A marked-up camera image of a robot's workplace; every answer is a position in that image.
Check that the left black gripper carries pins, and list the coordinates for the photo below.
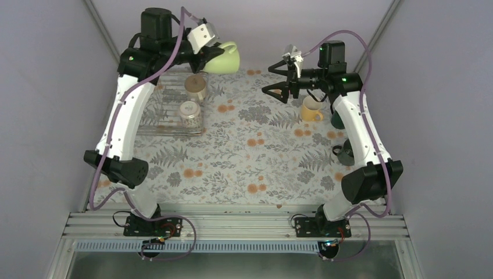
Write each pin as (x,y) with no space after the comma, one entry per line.
(205,55)

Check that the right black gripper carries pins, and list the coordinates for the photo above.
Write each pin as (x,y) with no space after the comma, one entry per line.
(292,76)

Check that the light green cup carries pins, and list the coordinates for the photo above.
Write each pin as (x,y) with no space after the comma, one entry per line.
(226,63)

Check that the yellow mug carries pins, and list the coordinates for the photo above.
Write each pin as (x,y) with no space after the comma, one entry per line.
(311,110)

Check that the dark grey-green mug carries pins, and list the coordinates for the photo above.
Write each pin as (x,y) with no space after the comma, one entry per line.
(344,153)

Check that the dark teal mug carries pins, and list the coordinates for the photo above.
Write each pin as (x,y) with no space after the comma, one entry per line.
(336,120)

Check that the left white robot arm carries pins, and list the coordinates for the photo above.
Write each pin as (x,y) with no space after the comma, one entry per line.
(162,42)

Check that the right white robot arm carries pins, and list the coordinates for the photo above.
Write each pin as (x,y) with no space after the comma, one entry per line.
(375,171)

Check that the clear acrylic dish rack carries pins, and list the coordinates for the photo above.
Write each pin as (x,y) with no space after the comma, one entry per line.
(153,109)

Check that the beige brown mug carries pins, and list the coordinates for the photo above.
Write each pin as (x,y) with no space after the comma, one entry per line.
(196,88)

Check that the white patterned cup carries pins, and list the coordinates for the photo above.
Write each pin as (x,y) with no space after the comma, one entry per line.
(191,114)

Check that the floral patterned tablecloth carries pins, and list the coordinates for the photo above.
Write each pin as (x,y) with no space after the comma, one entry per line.
(253,150)

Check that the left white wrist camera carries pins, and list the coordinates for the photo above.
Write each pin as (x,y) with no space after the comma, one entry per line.
(201,36)

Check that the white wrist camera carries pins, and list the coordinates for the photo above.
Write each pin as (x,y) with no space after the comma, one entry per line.
(201,36)
(293,56)

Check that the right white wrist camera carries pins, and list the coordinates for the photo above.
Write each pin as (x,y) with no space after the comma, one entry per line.
(293,56)

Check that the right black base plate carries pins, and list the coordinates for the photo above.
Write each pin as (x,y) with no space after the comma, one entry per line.
(311,227)

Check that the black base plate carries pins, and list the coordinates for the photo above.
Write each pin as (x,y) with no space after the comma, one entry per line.
(138,227)
(311,227)

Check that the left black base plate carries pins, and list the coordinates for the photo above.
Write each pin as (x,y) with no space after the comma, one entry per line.
(138,227)

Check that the aluminium mounting rail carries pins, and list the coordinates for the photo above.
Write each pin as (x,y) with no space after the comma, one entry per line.
(261,222)

